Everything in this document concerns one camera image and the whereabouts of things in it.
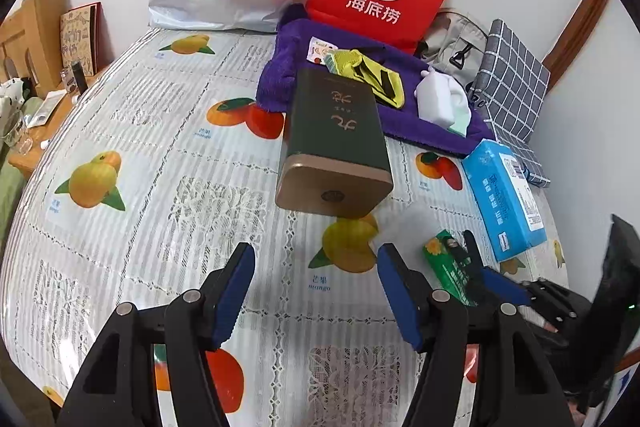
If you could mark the fruit print tablecloth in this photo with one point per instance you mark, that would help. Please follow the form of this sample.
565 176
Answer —
157 174

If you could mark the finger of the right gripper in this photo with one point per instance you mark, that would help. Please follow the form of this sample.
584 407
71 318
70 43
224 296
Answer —
505 288
473 263

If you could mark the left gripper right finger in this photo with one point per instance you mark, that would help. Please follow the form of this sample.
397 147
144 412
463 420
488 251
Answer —
408 295

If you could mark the beige backpack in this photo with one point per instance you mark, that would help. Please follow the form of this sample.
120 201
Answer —
454 44

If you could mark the dark green tea box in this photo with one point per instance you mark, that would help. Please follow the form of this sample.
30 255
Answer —
334 159

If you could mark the brown door frame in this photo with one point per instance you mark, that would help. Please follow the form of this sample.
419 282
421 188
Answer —
573 38

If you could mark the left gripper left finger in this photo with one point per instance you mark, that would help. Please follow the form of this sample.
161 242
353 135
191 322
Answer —
229 293

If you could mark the purple towel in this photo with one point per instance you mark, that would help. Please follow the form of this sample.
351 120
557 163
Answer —
277 83

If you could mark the green patterned tissue packet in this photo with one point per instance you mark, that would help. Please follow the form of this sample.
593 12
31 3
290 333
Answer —
318 50

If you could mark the yellow black pouch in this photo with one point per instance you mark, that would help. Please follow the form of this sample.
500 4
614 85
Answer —
385 83

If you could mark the blue tissue pack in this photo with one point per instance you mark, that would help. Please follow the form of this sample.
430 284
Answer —
506 201

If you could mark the mint green cloth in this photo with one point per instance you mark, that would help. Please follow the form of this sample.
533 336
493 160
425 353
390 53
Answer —
462 119

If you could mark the grey plaid cushion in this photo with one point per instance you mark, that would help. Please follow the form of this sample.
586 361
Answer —
508 92

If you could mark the green snack packet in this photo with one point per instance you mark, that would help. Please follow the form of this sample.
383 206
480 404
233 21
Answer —
439 254

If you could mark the brown patterned box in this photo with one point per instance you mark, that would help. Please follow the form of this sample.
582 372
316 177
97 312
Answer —
79 36

